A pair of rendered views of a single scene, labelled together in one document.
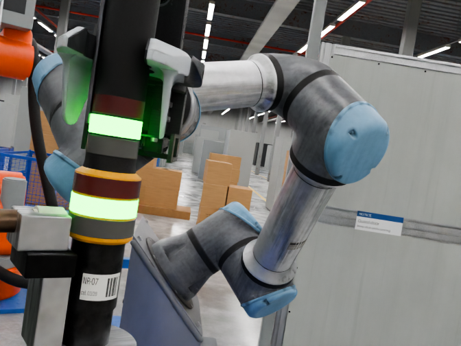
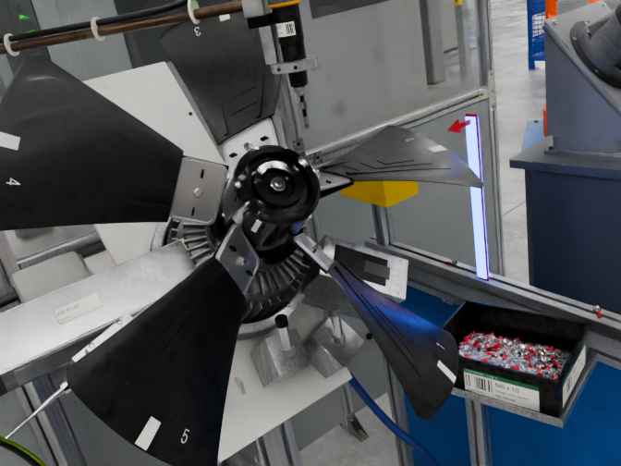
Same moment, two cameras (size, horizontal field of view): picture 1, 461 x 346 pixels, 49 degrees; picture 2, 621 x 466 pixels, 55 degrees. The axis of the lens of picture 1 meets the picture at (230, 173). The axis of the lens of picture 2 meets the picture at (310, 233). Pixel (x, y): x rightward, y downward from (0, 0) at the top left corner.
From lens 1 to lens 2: 0.65 m
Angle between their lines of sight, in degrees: 60
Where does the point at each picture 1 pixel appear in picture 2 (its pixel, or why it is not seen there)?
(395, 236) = not seen: outside the picture
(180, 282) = (602, 61)
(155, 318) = (577, 101)
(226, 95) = not seen: outside the picture
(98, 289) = (282, 30)
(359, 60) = not seen: outside the picture
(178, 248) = (603, 25)
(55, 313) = (269, 44)
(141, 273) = (557, 57)
